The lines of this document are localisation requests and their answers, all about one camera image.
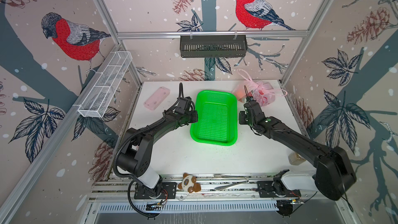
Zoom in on aluminium horizontal frame bar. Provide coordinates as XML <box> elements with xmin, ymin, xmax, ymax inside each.
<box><xmin>117</xmin><ymin>30</ymin><xmax>309</xmax><ymax>40</ymax></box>

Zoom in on black hanging wall basket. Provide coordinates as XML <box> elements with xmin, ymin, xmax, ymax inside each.
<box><xmin>180</xmin><ymin>35</ymin><xmax>248</xmax><ymax>58</ymax></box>

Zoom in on small glass jar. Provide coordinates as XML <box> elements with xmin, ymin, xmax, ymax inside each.
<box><xmin>288</xmin><ymin>152</ymin><xmax>306</xmax><ymax>166</ymax></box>

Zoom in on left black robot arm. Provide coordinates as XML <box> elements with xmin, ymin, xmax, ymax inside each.
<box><xmin>113</xmin><ymin>96</ymin><xmax>198</xmax><ymax>196</ymax></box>

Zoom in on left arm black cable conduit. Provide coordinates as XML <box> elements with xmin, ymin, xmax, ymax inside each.
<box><xmin>112</xmin><ymin>130</ymin><xmax>165</xmax><ymax>219</ymax></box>

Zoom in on panda plush toy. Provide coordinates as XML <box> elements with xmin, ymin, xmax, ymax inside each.
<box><xmin>177</xmin><ymin>173</ymin><xmax>201</xmax><ymax>194</ymax></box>

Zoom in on pink rectangular lid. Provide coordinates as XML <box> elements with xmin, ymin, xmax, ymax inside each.
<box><xmin>144</xmin><ymin>87</ymin><xmax>170</xmax><ymax>111</ymax></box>

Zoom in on green plastic basket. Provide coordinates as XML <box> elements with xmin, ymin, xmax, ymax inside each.
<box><xmin>190</xmin><ymin>90</ymin><xmax>238</xmax><ymax>146</ymax></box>

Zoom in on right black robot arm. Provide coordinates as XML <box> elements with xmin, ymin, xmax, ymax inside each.
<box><xmin>239</xmin><ymin>101</ymin><xmax>357</xmax><ymax>201</ymax></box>

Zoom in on metal tongs on rail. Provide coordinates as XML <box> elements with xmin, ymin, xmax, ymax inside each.
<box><xmin>214</xmin><ymin>179</ymin><xmax>249</xmax><ymax>191</ymax></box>

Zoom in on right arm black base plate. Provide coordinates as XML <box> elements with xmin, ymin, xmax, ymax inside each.
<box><xmin>257</xmin><ymin>181</ymin><xmax>301</xmax><ymax>198</ymax></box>

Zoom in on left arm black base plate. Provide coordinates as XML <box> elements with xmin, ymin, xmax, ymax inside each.
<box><xmin>134</xmin><ymin>182</ymin><xmax>177</xmax><ymax>200</ymax></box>

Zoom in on pink plastic bag with fruit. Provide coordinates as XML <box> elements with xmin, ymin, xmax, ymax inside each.
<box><xmin>232</xmin><ymin>68</ymin><xmax>288</xmax><ymax>107</ymax></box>

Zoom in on white wire mesh shelf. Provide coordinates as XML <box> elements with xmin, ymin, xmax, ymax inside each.
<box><xmin>78</xmin><ymin>51</ymin><xmax>132</xmax><ymax>118</ymax></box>

